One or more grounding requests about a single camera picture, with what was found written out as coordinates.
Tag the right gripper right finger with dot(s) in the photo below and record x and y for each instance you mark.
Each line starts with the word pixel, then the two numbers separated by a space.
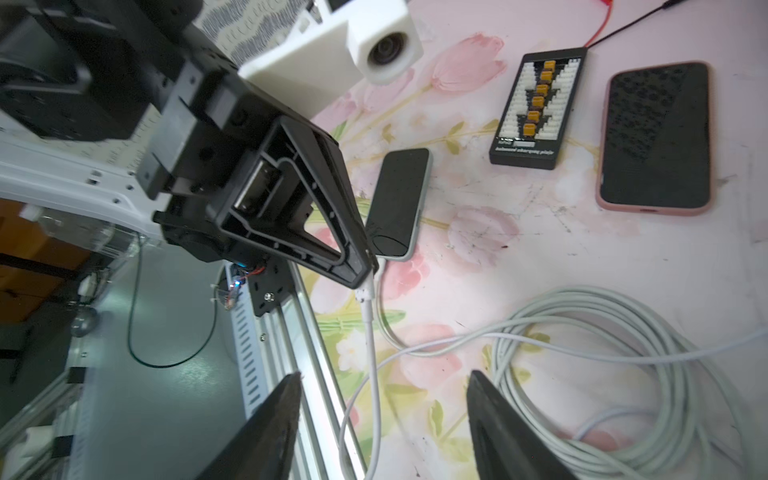
pixel 504 446

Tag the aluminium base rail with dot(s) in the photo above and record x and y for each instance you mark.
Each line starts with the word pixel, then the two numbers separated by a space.
pixel 282 342

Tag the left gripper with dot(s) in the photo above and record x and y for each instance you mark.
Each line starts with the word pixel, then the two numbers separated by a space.
pixel 291 196

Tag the pink floral table mat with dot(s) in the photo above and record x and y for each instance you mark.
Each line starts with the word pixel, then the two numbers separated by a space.
pixel 493 237

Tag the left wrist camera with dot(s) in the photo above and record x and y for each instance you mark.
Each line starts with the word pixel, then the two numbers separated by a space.
pixel 332 46

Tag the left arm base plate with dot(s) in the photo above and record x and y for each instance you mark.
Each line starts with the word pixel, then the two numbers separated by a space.
pixel 271 286

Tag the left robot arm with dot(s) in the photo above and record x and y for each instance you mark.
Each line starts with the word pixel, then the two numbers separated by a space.
pixel 126 112

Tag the black balance charging board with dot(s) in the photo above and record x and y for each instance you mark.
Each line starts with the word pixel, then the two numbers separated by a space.
pixel 533 122

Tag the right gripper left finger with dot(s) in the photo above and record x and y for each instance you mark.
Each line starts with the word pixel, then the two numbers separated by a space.
pixel 264 447

